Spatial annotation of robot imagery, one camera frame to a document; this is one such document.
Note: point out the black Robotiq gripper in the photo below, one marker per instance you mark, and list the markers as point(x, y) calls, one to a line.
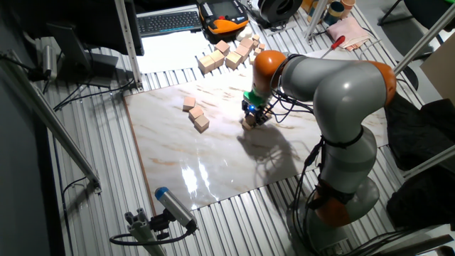
point(252, 108)

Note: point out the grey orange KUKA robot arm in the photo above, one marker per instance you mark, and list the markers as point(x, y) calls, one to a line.
point(341, 89)

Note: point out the green gripper mounting adapter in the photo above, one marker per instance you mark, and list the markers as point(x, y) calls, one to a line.
point(254, 97)

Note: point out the white marble pattern board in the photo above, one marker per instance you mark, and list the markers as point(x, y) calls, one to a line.
point(213, 156)

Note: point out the tiny wooden cube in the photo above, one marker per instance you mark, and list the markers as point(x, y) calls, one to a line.
point(251, 59)
point(255, 44)
point(256, 50)
point(262, 46)
point(256, 37)

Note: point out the large wooden cube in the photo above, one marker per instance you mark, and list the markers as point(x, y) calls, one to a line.
point(206, 64)
point(233, 60)
point(217, 58)
point(222, 47)
point(242, 52)
point(247, 43)

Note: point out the white rounded figurine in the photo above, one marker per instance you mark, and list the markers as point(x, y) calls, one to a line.
point(244, 33)

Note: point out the orange black teach pendant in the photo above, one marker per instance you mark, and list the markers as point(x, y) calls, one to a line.
point(223, 17)

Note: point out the printed white paper sheet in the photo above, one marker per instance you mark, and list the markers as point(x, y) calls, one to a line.
point(172, 51)

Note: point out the black round drum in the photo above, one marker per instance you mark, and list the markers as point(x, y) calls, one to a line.
point(277, 10)

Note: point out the pale pink sheet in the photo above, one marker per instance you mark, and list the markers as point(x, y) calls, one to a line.
point(346, 32)

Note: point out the black computer keyboard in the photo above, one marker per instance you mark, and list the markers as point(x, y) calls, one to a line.
point(169, 23)

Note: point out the dark rimmed paper cup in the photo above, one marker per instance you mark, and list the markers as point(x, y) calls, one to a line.
point(334, 12)

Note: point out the orange paper cup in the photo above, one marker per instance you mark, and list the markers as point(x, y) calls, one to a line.
point(347, 3)

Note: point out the black cloth bag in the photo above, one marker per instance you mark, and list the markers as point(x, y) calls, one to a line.
point(423, 135)

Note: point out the black padded bag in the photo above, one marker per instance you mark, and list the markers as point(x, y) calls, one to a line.
point(423, 202)

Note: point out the black computer monitor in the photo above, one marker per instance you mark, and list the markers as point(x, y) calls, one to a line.
point(89, 21)

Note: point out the brown cardboard box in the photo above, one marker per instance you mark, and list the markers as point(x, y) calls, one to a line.
point(440, 69)

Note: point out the black office chair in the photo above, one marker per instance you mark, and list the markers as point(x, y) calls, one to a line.
point(423, 7)

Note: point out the slim aluminium profile post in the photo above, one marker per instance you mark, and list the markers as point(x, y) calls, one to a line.
point(314, 19)

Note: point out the silver camera with blue cap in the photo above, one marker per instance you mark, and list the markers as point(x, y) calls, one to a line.
point(176, 208)

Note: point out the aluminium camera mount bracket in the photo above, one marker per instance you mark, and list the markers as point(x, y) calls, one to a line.
point(140, 227)

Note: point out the short aluminium frame beam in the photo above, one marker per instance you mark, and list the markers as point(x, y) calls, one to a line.
point(432, 161)

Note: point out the slanted aluminium frame beam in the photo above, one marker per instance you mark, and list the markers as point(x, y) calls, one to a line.
point(428, 35)

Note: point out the long aluminium frame beam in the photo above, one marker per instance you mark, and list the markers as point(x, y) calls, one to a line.
point(53, 122)

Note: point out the small silver camera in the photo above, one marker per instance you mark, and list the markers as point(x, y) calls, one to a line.
point(49, 62)

